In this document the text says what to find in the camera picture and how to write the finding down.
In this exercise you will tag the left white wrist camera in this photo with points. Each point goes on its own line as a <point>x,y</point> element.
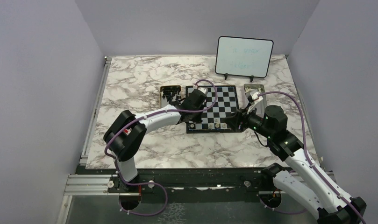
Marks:
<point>203,90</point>

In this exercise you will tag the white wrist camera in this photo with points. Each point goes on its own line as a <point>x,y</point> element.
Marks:
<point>254,97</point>
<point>203,90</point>

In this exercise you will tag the small whiteboard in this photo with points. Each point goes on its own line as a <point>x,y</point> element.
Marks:
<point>243,57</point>

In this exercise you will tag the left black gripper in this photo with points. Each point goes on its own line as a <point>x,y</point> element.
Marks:
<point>197,119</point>

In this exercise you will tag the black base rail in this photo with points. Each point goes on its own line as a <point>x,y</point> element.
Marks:
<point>182,185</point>

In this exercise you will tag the yellow tin tray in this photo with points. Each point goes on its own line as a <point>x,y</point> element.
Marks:
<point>163,102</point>

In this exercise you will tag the black chess pieces pile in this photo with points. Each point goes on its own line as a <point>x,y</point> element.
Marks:
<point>171,93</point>

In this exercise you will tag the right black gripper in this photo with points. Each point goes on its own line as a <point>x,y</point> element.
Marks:
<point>242,116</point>

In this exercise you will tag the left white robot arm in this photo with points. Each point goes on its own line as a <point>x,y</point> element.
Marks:
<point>125,135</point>

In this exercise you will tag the lilac tin tray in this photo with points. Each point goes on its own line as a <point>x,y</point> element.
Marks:
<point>260,108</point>

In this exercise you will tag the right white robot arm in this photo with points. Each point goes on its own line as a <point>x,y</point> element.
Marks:
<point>317,193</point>

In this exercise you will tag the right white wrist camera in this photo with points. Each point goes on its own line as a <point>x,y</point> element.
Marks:
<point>254,97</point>

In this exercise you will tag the black white chessboard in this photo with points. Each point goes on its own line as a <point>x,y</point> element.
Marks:
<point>225,105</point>

